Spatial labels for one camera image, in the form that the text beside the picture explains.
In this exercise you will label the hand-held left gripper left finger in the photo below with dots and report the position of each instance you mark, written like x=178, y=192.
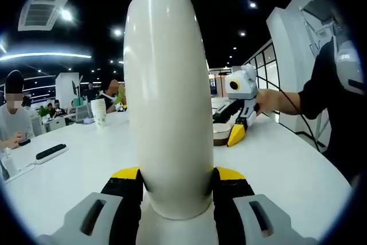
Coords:
x=91, y=219

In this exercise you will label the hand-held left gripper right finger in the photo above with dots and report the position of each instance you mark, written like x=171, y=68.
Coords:
x=258, y=219

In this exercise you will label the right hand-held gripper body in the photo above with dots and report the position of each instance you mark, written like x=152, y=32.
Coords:
x=242, y=87

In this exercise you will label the cream cup lid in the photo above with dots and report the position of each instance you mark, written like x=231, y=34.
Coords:
x=220, y=134

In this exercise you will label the cream water cup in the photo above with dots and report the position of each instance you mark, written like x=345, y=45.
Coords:
x=169, y=107

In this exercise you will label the person's right hand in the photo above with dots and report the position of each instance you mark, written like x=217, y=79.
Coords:
x=265, y=101

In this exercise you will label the white table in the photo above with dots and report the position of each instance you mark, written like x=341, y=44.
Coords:
x=71, y=184

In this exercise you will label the black white power strip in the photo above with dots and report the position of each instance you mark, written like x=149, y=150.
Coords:
x=51, y=153

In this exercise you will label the long white power strip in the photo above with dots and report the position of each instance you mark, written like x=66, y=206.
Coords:
x=21, y=170

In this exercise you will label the operator in black shirt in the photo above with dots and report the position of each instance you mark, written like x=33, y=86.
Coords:
x=335, y=113

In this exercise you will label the white charger cube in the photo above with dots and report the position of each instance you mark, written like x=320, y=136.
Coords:
x=10, y=166

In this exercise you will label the small purple pouch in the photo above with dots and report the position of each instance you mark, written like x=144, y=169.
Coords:
x=89, y=120

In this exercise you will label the green yellow toy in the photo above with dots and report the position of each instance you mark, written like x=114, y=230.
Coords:
x=121, y=98

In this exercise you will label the stack of paper cups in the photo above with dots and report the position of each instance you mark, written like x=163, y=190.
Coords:
x=100, y=113

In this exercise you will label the white worn chest device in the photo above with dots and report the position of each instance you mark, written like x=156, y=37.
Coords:
x=348, y=67

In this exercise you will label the curved ceiling light strip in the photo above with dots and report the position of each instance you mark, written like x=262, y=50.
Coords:
x=43, y=55

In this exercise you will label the ceiling air conditioner vent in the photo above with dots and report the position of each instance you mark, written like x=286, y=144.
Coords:
x=41, y=12

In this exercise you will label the small black wall monitor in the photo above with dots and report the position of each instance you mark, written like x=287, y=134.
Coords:
x=75, y=88

